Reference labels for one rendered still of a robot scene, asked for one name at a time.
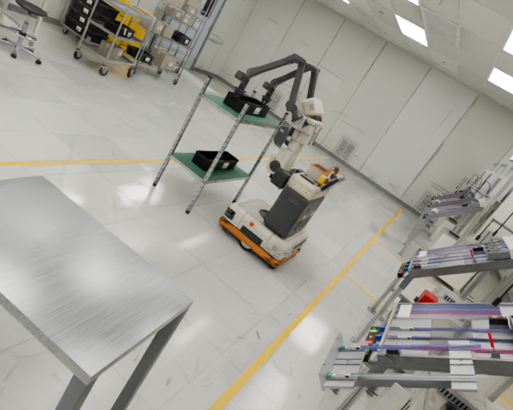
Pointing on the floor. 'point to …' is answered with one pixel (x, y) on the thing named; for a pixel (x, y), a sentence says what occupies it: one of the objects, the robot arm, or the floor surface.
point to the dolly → (76, 22)
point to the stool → (23, 31)
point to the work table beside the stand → (73, 285)
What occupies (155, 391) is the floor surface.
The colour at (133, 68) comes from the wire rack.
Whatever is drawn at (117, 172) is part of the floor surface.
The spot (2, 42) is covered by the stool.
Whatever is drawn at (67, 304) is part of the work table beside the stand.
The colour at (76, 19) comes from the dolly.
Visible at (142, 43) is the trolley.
